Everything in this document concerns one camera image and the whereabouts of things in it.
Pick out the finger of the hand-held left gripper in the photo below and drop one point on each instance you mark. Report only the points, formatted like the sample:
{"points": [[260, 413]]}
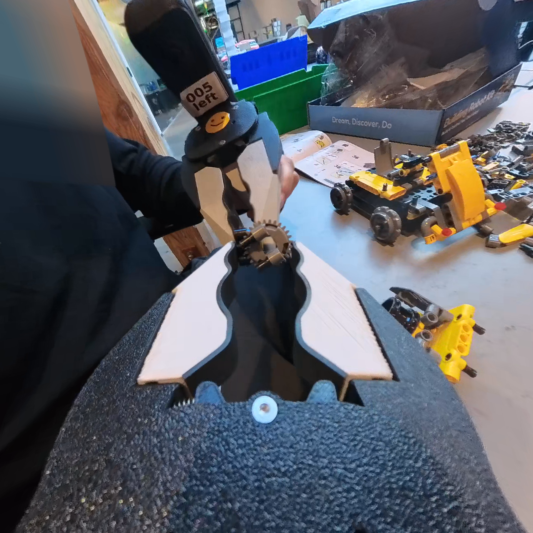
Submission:
{"points": [[264, 183], [212, 200]]}

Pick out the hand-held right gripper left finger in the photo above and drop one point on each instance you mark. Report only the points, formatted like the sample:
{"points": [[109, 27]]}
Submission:
{"points": [[183, 333]]}

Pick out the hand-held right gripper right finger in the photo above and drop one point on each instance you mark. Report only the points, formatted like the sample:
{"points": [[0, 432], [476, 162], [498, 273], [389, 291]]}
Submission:
{"points": [[339, 324]]}

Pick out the grey gear brick assembly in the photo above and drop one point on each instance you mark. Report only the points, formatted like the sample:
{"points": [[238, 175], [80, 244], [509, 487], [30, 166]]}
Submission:
{"points": [[266, 245]]}

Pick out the yellow black scoop brick assembly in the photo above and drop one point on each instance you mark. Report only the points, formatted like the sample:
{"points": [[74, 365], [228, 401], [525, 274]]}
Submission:
{"points": [[454, 333]]}

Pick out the grey desk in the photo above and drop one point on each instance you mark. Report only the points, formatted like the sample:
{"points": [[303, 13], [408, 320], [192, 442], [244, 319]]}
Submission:
{"points": [[358, 283]]}

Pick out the person's left hand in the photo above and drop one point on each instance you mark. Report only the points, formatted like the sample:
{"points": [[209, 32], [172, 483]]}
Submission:
{"points": [[289, 179]]}

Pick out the white instruction booklet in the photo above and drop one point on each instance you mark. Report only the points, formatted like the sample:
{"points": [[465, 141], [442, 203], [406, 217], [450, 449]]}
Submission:
{"points": [[329, 158]]}

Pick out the green plastic bin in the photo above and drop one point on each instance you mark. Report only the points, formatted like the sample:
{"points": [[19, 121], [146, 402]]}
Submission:
{"points": [[291, 100]]}

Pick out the blue plastic bin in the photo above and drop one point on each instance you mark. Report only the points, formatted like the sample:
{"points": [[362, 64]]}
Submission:
{"points": [[266, 62]]}

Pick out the wooden beam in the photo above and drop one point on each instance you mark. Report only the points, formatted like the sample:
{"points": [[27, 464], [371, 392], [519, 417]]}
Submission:
{"points": [[120, 104]]}

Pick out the person's black top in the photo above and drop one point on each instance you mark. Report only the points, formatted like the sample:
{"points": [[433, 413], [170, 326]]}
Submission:
{"points": [[83, 270]]}

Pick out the dark blue cardboard kit box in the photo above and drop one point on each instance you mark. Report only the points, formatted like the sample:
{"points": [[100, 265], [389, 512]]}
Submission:
{"points": [[374, 120]]}

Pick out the yellow black brick vehicle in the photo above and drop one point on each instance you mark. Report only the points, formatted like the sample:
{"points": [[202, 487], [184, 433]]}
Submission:
{"points": [[416, 195]]}

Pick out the pile of small brick parts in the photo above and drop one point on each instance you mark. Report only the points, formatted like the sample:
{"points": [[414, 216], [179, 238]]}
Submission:
{"points": [[499, 183]]}

